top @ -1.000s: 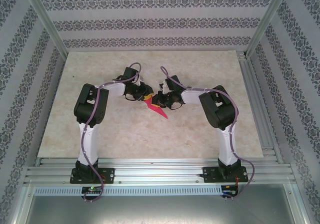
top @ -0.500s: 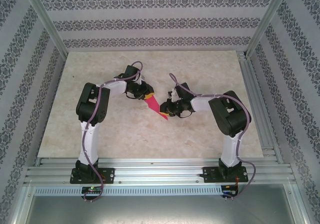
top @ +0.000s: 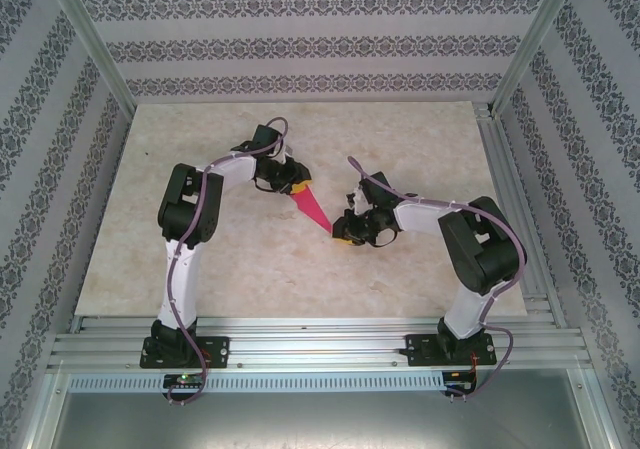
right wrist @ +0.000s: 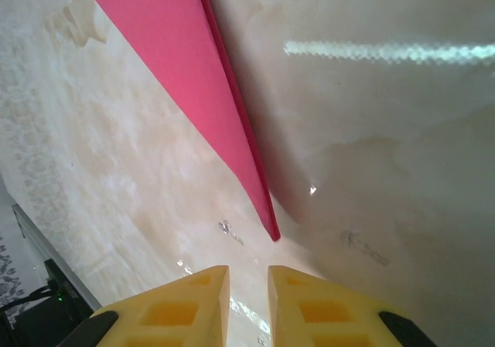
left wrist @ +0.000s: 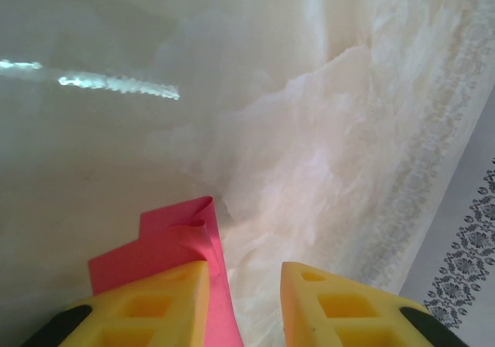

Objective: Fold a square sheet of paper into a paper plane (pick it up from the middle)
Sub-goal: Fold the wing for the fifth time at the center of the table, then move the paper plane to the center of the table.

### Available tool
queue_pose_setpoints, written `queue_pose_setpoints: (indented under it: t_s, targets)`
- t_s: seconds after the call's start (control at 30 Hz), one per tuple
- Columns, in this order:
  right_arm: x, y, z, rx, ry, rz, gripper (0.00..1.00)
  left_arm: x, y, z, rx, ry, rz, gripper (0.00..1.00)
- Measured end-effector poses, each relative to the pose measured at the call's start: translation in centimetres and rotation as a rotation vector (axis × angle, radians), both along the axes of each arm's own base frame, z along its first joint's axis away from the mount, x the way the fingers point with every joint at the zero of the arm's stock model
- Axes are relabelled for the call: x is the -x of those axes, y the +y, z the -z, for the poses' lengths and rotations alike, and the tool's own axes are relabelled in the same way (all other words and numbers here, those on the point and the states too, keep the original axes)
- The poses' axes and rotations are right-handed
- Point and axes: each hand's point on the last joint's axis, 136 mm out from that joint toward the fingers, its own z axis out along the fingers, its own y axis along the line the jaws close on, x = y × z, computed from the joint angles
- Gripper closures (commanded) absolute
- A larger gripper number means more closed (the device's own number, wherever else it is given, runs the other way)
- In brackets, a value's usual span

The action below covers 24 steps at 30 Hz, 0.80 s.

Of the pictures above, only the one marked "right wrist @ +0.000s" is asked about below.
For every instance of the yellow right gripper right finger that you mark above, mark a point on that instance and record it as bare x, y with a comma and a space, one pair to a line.
321, 316

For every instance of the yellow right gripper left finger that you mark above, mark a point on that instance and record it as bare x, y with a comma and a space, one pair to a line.
174, 316

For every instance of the pink square paper sheet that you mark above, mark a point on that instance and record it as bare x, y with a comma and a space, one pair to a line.
185, 61

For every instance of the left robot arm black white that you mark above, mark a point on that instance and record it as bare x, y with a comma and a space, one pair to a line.
38, 318

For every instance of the aluminium mounting rail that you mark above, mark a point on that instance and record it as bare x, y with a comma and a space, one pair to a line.
31, 233

